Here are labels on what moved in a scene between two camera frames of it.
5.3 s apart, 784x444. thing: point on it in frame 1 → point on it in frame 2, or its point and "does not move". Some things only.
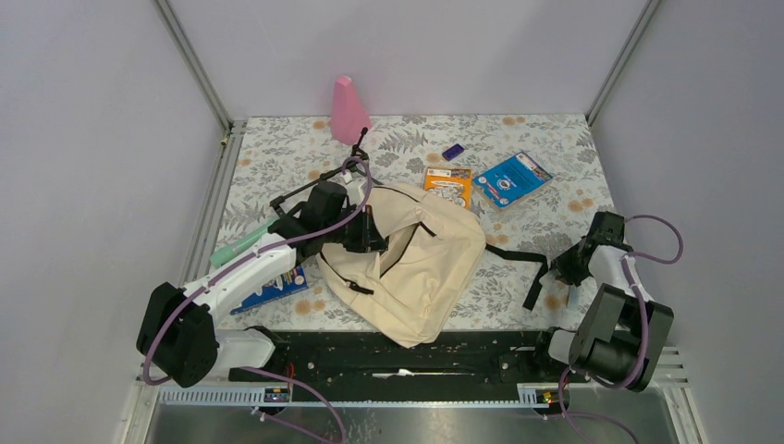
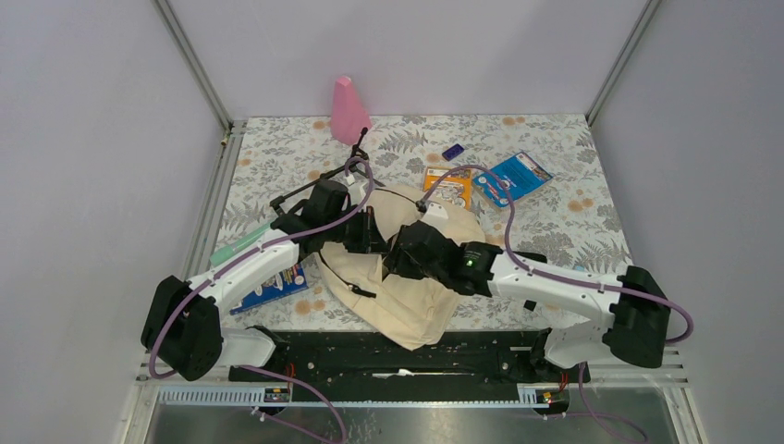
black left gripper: x=369 y=239 does not move
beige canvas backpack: x=416 y=290 does not move
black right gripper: x=567 y=273 → x=397 y=260
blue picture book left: x=288 y=283 does not move
